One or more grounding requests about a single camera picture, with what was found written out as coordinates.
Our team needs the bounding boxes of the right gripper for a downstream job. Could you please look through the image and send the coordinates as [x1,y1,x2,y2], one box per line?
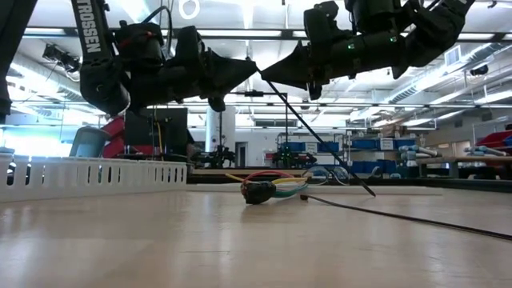
[260,2,405,101]

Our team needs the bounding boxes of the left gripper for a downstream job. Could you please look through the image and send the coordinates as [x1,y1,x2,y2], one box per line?
[167,26,259,113]

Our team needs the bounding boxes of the black zip tie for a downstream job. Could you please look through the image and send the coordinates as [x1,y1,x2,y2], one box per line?
[255,66,377,198]
[299,194,512,242]

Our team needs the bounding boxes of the yellow cable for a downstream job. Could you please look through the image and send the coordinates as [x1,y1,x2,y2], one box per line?
[225,173,309,186]

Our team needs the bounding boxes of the white slotted cable duct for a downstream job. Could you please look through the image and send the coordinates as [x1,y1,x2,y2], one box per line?
[0,153,188,203]

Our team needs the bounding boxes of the white round column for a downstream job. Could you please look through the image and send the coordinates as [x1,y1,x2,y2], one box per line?
[205,105,237,154]

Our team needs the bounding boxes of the small black robot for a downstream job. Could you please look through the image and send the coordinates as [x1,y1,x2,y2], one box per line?
[199,144,237,169]
[271,148,318,169]

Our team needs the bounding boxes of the black computer monitor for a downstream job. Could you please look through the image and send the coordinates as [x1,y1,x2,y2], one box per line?
[124,107,189,147]

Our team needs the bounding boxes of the black safety glasses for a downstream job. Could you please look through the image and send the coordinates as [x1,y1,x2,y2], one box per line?
[302,165,350,187]

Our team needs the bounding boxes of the grey office chair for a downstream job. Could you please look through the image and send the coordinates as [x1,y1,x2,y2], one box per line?
[69,126,112,159]

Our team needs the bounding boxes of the white air vent grille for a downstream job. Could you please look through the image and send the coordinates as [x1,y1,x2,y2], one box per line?
[444,45,462,67]

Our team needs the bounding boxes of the wooden workbench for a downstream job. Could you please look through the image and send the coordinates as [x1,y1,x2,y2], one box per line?
[415,154,512,180]

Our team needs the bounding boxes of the round white ring light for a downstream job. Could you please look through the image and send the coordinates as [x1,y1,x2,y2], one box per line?
[178,0,202,21]

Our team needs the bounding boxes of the black left camera cable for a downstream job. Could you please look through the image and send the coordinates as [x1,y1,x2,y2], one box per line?
[142,4,174,57]

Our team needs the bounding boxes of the black camera with cables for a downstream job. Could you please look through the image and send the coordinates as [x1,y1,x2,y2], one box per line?
[42,42,82,74]

